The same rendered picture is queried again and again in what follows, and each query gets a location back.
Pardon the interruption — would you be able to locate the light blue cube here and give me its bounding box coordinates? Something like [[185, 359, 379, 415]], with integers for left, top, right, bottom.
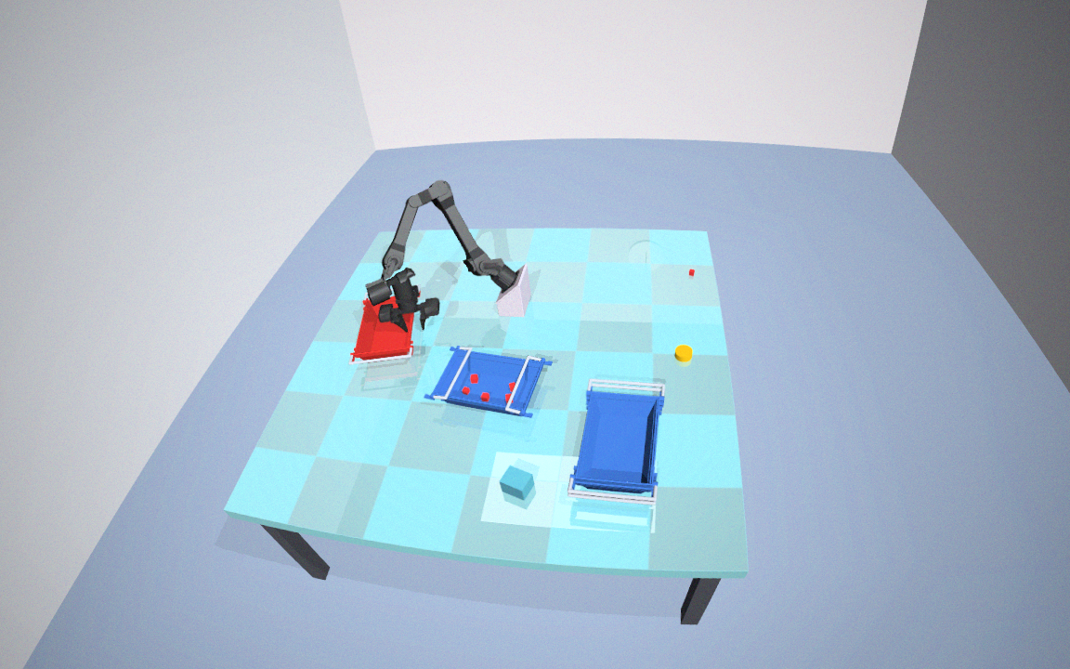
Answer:
[[499, 466, 534, 500]]

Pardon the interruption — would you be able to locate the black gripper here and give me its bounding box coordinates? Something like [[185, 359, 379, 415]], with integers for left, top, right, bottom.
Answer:
[[378, 287, 439, 333]]

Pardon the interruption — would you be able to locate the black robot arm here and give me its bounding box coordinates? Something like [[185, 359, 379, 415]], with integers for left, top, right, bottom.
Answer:
[[365, 179, 520, 306]]

